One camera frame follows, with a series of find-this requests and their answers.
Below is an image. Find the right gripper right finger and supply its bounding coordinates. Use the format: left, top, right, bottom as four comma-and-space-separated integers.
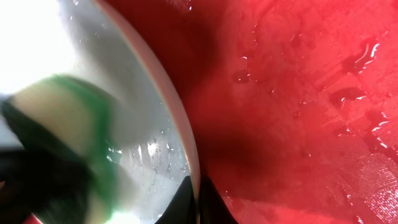
199, 177, 238, 224

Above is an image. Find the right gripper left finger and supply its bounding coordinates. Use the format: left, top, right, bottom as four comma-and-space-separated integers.
155, 176, 196, 224

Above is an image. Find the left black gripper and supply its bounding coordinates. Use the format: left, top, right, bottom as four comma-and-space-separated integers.
1, 151, 90, 224

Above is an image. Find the green yellow scrub sponge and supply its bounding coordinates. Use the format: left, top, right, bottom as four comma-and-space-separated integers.
1, 76, 117, 223

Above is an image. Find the white plate top stained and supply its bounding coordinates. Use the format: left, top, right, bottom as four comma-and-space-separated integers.
1, 1, 200, 223

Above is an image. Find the red plastic tray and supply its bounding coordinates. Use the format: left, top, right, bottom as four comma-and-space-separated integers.
111, 0, 397, 223

